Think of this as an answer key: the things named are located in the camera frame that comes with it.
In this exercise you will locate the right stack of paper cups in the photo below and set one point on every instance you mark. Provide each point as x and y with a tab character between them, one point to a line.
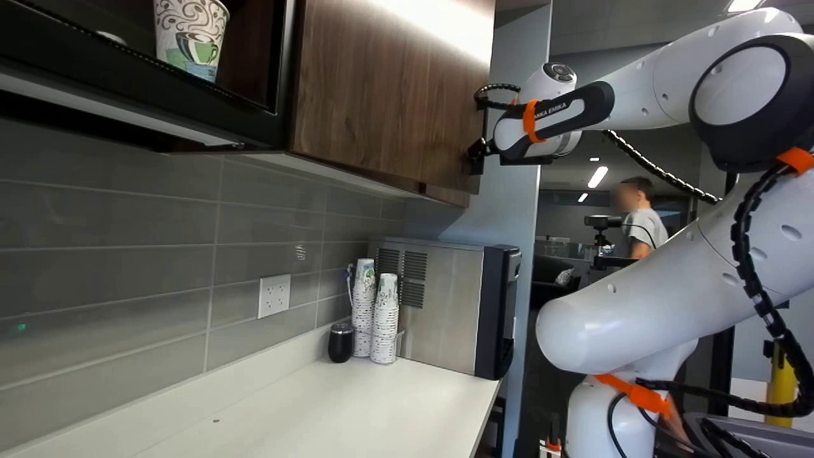
384	322

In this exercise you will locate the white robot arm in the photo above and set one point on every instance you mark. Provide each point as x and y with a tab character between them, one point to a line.
745	86

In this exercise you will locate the small black jar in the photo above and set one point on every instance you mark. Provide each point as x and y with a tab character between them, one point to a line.
341	343

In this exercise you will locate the dark wooden cupboard door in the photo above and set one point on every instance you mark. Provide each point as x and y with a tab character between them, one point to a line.
384	90

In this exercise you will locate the person in white shirt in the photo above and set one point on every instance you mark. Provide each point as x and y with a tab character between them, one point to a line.
642	225

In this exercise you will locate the left stack of paper cups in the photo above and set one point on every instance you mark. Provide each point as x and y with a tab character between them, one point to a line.
361	299

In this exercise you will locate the white wall outlet plate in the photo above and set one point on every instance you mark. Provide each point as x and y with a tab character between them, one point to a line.
272	295

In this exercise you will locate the yellow bollard post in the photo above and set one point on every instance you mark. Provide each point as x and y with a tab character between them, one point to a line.
782	379

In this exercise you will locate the black open shelf cabinet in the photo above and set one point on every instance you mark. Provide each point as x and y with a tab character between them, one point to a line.
90	66

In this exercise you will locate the patterned paper cup on shelf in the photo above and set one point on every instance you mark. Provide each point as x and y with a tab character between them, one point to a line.
189	34

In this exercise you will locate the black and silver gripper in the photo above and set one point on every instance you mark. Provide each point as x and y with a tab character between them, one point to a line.
475	155

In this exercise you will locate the stack of paper cups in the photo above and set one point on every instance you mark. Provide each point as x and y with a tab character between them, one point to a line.
361	299
384	322

